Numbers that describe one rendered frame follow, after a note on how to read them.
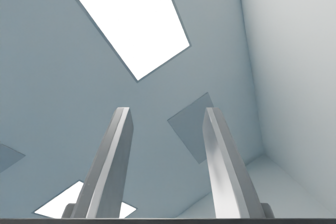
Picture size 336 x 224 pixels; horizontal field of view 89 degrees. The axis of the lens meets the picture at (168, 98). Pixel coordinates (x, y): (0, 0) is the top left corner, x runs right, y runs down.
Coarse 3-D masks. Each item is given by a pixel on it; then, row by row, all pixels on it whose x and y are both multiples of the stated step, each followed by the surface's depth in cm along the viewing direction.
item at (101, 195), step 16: (128, 112) 10; (112, 128) 9; (128, 128) 10; (112, 144) 8; (128, 144) 10; (96, 160) 7; (112, 160) 7; (96, 176) 6; (112, 176) 7; (80, 192) 6; (96, 192) 6; (112, 192) 7; (64, 208) 6; (80, 208) 6; (96, 208) 6; (112, 208) 7
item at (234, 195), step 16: (208, 112) 10; (208, 128) 10; (224, 128) 9; (208, 144) 10; (224, 144) 8; (208, 160) 10; (224, 160) 7; (240, 160) 7; (224, 176) 7; (240, 176) 6; (224, 192) 7; (240, 192) 6; (224, 208) 7; (240, 208) 6; (256, 208) 6
